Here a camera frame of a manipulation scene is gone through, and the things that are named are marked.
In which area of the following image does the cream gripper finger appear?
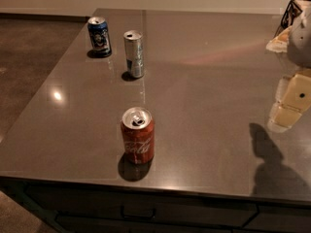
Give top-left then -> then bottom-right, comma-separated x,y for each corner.
267,103 -> 302,133
281,73 -> 311,113

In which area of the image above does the silver redbull can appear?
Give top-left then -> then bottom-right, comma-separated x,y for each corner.
123,30 -> 144,79

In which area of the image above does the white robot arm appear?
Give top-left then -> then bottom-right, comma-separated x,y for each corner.
266,7 -> 311,133

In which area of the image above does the red coke can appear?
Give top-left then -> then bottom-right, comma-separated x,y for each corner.
121,107 -> 155,165

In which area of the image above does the blue soda can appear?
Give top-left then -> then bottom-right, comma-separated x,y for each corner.
87,17 -> 112,56

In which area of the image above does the dark cabinet drawer front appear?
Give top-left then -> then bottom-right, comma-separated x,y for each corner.
26,185 -> 257,227

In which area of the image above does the black wire basket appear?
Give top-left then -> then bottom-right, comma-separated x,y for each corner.
275,0 -> 311,36

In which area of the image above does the black drawer handle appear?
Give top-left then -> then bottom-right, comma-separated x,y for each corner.
120,206 -> 156,220

